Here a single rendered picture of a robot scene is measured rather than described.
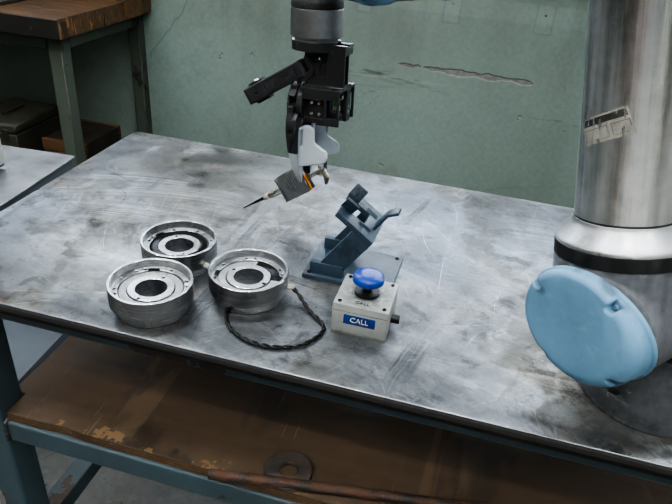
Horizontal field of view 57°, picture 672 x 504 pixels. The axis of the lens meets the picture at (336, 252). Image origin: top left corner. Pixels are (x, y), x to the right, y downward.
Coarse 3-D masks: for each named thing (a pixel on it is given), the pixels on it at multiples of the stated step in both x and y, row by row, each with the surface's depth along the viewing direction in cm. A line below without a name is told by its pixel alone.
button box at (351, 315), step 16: (352, 288) 78; (384, 288) 79; (336, 304) 75; (352, 304) 75; (368, 304) 76; (384, 304) 76; (336, 320) 77; (352, 320) 76; (368, 320) 75; (384, 320) 75; (368, 336) 77; (384, 336) 76
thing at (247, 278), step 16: (224, 256) 84; (240, 256) 86; (256, 256) 86; (272, 256) 85; (208, 272) 80; (240, 272) 83; (256, 272) 84; (288, 272) 81; (224, 288) 77; (240, 288) 79; (256, 288) 80; (272, 288) 78; (224, 304) 79; (240, 304) 78; (256, 304) 78; (272, 304) 80
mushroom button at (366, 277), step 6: (360, 270) 77; (366, 270) 77; (372, 270) 77; (378, 270) 77; (354, 276) 76; (360, 276) 76; (366, 276) 76; (372, 276) 76; (378, 276) 76; (354, 282) 76; (360, 282) 75; (366, 282) 75; (372, 282) 75; (378, 282) 75; (366, 288) 75; (372, 288) 75
